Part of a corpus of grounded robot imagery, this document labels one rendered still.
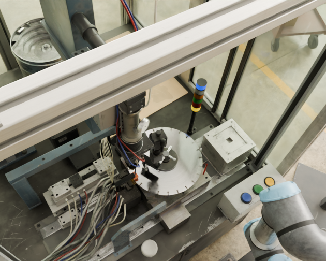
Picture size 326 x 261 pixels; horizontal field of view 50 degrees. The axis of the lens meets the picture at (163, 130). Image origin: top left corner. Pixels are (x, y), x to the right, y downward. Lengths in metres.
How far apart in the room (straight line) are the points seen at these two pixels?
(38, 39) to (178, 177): 0.97
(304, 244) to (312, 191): 1.72
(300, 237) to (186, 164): 0.65
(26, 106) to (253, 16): 0.27
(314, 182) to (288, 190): 1.73
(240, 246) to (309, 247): 1.43
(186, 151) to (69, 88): 1.25
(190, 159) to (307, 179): 1.41
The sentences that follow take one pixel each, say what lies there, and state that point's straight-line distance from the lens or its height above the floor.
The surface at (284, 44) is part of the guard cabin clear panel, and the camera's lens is 1.38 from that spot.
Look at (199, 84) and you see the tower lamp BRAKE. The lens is 1.51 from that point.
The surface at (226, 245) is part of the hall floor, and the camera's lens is 2.45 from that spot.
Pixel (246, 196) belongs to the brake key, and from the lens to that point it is 1.58.
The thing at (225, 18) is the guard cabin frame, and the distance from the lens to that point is 0.42.
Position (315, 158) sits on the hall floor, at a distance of 2.93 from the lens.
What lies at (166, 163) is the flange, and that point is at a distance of 1.51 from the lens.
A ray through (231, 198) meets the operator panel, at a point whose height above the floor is 0.90.
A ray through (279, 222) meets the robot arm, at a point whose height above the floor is 1.36.
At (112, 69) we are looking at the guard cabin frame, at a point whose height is 2.05.
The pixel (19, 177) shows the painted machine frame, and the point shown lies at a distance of 1.47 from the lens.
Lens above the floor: 2.31
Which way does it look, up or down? 58 degrees down
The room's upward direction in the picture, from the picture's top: 7 degrees clockwise
